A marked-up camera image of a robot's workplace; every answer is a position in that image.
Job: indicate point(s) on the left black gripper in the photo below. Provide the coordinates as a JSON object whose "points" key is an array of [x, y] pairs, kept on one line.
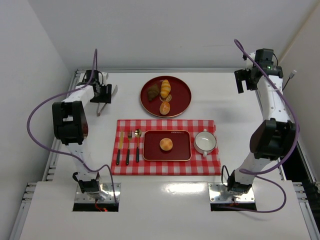
{"points": [[107, 93]]}

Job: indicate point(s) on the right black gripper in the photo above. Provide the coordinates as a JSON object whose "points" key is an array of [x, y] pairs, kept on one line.
{"points": [[240, 80]]}

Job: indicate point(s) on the metal tongs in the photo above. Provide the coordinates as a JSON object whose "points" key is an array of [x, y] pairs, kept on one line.
{"points": [[101, 106]]}

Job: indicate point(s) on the round golden bread bun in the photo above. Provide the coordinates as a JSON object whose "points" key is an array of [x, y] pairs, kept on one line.
{"points": [[166, 144]]}

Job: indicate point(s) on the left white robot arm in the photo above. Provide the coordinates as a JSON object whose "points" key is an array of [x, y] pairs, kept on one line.
{"points": [[71, 127]]}

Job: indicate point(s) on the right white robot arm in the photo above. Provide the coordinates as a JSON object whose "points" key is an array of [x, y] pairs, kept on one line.
{"points": [[275, 136]]}

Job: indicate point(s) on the yellow striped bread loaf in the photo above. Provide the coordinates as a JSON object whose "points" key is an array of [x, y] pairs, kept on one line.
{"points": [[165, 89]]}

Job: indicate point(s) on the dark chocolate croissant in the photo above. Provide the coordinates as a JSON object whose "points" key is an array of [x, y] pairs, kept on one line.
{"points": [[152, 92]]}

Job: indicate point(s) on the round red plate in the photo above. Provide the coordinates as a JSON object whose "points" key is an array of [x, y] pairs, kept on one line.
{"points": [[181, 97]]}

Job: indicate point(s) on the sesame glazed bun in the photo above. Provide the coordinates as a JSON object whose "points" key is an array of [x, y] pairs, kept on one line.
{"points": [[164, 108]]}

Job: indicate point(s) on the small brown pastry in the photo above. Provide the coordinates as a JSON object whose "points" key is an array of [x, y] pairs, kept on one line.
{"points": [[168, 98]]}

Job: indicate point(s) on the red checkered cloth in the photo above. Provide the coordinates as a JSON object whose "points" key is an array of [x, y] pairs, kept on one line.
{"points": [[196, 166]]}

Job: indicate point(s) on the white soup bowl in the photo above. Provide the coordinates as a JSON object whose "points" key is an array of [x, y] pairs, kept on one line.
{"points": [[205, 142]]}

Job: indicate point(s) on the rectangular red tray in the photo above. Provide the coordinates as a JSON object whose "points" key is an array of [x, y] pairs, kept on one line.
{"points": [[181, 150]]}

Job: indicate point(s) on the white cable connector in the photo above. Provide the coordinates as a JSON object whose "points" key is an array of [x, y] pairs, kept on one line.
{"points": [[291, 76]]}

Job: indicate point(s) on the gold knife black handle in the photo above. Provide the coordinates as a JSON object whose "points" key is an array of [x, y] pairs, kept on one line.
{"points": [[120, 146]]}

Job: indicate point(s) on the gold fork black handle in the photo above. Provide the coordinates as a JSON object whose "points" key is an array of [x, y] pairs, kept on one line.
{"points": [[129, 137]]}

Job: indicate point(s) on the gold spoon black handle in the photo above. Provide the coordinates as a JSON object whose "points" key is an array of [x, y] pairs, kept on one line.
{"points": [[138, 134]]}

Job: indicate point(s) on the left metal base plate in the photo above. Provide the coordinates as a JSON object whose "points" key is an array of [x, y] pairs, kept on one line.
{"points": [[108, 195]]}

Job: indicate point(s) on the metal base plate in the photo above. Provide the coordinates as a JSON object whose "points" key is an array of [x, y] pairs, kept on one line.
{"points": [[108, 195], [218, 194]]}

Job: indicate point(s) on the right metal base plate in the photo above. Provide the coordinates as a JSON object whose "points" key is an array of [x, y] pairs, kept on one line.
{"points": [[218, 194]]}

